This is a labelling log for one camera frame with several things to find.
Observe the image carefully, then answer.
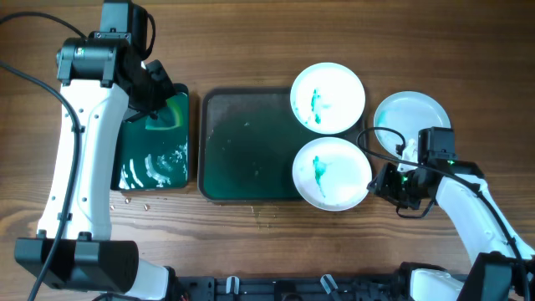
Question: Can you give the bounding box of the large dark serving tray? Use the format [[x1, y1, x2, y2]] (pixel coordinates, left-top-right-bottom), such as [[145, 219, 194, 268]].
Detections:
[[197, 86, 369, 205]]

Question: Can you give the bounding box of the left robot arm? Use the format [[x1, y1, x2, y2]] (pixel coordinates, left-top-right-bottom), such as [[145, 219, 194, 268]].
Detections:
[[14, 1, 176, 300]]

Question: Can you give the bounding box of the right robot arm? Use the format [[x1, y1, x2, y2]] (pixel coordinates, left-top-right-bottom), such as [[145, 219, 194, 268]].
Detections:
[[368, 127, 534, 300]]

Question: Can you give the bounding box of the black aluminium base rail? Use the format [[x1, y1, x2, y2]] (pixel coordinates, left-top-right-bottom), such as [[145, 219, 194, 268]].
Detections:
[[95, 273, 473, 301]]

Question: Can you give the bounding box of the white plate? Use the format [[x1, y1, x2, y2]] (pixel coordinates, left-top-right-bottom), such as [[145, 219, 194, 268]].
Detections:
[[290, 62, 366, 135], [373, 91, 451, 142], [292, 137, 372, 212]]

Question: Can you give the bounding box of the green yellow sponge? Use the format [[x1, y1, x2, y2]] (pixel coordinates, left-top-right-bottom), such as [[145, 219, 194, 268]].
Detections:
[[145, 95, 184, 130]]

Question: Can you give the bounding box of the green water basin tray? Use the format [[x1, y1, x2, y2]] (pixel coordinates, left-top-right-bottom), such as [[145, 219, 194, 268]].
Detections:
[[110, 84, 190, 191]]

